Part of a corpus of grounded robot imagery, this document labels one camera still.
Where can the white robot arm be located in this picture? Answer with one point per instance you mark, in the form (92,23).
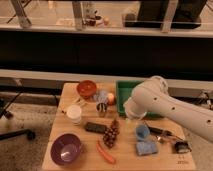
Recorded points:
(152,96)

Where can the red bowl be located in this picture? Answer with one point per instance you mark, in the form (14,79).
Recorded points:
(86,89)

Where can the purple bowl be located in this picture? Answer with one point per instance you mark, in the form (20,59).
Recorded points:
(66,149)

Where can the orange peach fruit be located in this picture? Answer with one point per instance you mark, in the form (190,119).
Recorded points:
(111,99)

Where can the green plastic tray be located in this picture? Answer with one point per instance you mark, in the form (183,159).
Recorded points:
(123,92)

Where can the striped small cup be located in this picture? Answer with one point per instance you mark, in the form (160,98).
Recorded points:
(101,107)

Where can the wooden spatula piece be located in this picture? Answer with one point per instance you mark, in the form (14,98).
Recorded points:
(79,101)

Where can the white plastic cup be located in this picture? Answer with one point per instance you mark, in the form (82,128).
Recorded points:
(74,113)

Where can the black rectangular remote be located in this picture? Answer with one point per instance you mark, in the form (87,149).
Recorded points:
(96,128)

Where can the purple grape bunch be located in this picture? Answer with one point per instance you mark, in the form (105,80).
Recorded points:
(110,135)

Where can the blue plastic cup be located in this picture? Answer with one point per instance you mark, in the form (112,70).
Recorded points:
(142,132)

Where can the orange carrot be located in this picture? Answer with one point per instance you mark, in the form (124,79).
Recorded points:
(107,157)

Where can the blue sponge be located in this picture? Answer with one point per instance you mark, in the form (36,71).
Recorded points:
(146,148)

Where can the small black silver object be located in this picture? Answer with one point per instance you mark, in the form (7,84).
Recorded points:
(182,147)

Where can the black office chair base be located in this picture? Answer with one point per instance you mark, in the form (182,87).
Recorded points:
(4,112)

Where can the black handled utensil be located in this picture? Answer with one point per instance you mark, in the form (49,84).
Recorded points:
(159,131)

